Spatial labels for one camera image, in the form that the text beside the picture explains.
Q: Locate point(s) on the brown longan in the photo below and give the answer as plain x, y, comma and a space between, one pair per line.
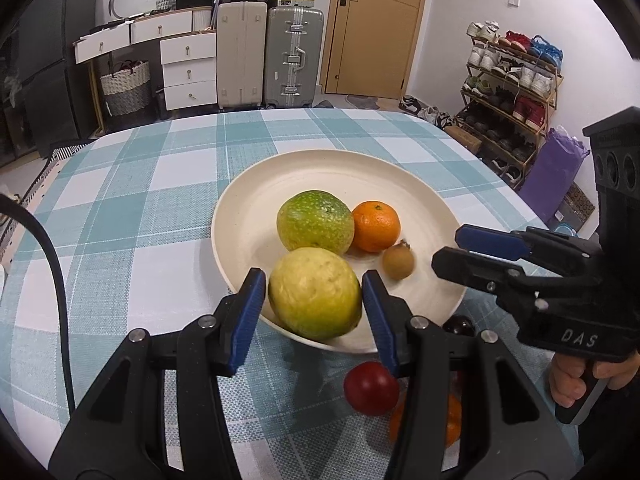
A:
398, 262

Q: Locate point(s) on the green guava fruit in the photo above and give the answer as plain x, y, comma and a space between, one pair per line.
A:
315, 218

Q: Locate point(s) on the purple bag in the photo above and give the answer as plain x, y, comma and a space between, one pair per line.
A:
553, 172

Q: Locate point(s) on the woven laundry basket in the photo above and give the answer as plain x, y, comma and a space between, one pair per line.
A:
127, 90

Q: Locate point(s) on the red tomato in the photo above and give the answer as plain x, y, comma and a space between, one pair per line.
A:
370, 389

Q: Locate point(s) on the beige suitcase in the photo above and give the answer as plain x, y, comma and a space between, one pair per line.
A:
241, 40

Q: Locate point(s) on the teal plaid tablecloth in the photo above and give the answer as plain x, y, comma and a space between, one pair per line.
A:
129, 217

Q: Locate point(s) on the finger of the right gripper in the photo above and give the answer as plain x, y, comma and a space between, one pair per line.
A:
492, 242
506, 281

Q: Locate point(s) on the yellow-green guava fruit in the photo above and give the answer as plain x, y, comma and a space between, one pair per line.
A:
315, 294

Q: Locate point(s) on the black refrigerator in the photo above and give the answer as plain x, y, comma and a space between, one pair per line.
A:
46, 95

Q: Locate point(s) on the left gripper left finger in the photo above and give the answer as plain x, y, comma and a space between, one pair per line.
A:
118, 429

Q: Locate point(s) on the cream round plate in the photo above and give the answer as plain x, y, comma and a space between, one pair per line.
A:
244, 231

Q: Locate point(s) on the orange mandarin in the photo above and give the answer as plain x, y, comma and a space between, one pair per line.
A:
377, 226
454, 420

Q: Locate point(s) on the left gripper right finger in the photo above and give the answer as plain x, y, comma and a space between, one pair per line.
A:
507, 429

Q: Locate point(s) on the wooden shoe rack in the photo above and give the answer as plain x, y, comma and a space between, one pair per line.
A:
509, 95

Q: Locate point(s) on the wooden door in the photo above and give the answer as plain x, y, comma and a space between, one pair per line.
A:
370, 46

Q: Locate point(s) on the silver suitcase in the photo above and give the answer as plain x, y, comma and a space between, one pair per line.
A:
292, 57

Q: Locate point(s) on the person's right hand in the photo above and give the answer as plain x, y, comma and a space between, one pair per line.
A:
565, 376

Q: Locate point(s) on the dark plum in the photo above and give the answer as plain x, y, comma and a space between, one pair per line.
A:
459, 325

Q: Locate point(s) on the white drawer desk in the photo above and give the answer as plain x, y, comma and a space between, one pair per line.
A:
180, 47

